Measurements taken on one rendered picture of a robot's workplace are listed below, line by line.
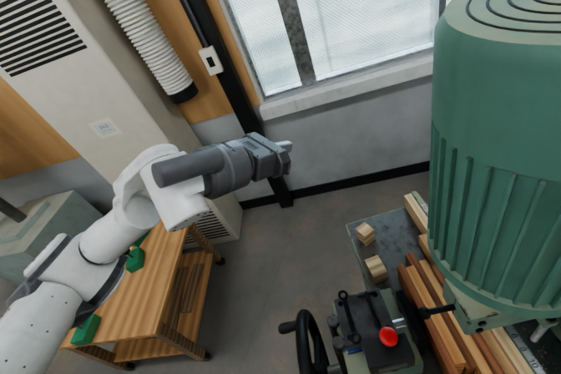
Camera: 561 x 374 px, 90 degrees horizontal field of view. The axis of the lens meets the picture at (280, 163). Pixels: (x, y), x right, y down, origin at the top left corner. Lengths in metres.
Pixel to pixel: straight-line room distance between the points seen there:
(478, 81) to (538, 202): 0.10
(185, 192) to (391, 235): 0.58
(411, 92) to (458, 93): 1.57
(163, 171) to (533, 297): 0.43
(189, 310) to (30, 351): 1.32
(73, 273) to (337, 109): 1.49
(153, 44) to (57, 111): 0.59
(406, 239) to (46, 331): 0.74
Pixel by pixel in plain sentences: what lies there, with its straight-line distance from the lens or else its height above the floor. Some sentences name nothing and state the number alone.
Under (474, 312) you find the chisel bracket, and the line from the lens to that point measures 0.57.
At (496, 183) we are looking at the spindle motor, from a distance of 0.27.
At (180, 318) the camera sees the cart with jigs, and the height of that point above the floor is 0.18.
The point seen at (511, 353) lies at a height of 0.95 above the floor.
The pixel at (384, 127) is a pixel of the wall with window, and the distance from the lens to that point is 1.89.
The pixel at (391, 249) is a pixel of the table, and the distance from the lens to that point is 0.80.
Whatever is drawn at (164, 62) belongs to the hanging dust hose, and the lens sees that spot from 1.51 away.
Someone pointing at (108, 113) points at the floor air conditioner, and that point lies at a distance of 1.62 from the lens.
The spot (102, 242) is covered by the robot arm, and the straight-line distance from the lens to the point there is 0.54.
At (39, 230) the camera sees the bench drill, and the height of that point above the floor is 0.70.
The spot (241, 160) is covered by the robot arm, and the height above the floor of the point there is 1.33.
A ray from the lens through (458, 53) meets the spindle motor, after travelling 0.23.
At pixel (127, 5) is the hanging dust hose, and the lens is 1.48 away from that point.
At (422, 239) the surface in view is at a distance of 0.77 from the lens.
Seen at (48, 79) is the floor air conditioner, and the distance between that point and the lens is 1.67.
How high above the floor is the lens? 1.59
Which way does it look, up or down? 38 degrees down
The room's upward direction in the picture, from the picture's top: 23 degrees counter-clockwise
